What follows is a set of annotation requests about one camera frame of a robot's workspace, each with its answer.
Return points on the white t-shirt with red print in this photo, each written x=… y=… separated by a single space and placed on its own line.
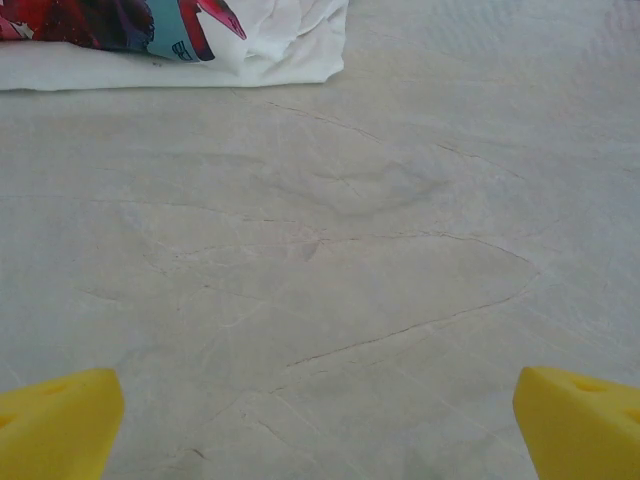
x=280 y=45

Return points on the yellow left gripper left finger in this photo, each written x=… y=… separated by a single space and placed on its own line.
x=55 y=430

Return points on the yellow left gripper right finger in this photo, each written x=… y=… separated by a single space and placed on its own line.
x=585 y=435

